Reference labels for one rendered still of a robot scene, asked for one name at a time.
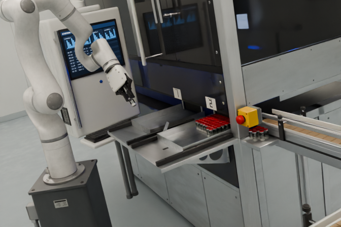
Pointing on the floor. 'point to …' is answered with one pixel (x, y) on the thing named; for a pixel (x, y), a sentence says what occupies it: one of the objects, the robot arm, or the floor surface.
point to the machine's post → (235, 92)
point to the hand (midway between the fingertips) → (128, 96)
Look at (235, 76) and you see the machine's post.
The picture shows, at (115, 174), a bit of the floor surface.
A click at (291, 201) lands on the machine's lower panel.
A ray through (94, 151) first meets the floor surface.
